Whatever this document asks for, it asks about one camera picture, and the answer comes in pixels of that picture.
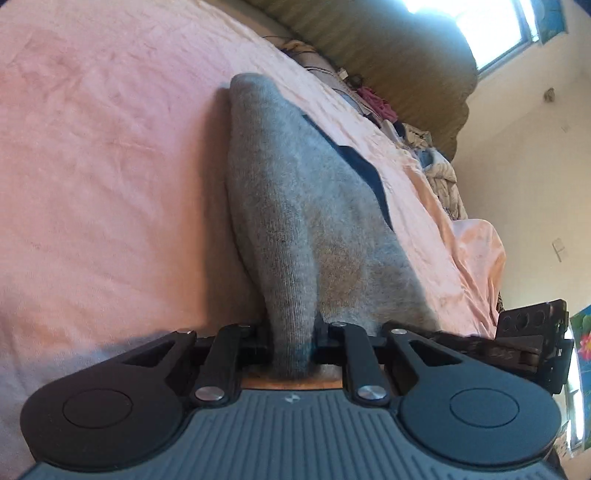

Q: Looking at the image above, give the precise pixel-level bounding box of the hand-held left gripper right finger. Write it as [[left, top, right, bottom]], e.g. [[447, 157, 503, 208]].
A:
[[313, 320, 463, 408]]

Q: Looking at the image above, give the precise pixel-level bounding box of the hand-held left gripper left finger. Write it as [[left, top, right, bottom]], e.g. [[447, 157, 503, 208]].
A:
[[124, 323, 271, 408]]

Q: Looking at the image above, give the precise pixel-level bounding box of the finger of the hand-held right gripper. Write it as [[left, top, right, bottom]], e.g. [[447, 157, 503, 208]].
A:
[[436, 332, 542, 368]]

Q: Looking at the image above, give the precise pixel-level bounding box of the grey and navy sweater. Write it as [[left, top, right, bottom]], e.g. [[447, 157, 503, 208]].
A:
[[225, 72, 443, 382]]

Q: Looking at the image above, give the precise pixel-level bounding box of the floral crumpled quilt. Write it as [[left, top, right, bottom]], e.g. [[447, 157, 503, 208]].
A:
[[401, 122, 468, 223]]

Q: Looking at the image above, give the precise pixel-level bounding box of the pink bed sheet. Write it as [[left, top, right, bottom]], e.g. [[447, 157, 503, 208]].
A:
[[0, 0, 507, 480]]

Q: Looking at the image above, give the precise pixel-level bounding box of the magenta cloth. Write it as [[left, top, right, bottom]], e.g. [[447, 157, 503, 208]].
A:
[[358, 85, 399, 123]]

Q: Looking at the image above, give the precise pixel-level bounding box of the grey striped pillow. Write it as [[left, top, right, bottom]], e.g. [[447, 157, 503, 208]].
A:
[[281, 39, 366, 112]]

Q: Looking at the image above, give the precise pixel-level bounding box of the olive padded headboard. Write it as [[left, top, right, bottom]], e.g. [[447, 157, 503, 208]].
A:
[[245, 0, 479, 160]]

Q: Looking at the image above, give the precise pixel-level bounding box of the bright window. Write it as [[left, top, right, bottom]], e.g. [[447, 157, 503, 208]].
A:
[[402, 0, 542, 75]]

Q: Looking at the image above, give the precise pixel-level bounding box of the lotus flower wall poster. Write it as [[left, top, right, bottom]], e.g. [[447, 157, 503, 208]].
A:
[[569, 303, 591, 371]]

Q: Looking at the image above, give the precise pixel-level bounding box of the blue wall poster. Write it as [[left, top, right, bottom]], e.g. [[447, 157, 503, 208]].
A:
[[536, 0, 571, 45]]

